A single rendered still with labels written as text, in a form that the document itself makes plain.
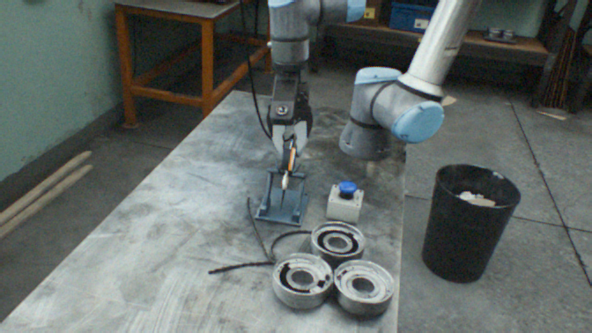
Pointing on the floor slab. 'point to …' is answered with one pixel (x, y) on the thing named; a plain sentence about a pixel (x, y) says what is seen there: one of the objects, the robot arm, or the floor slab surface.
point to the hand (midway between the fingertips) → (290, 152)
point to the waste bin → (466, 220)
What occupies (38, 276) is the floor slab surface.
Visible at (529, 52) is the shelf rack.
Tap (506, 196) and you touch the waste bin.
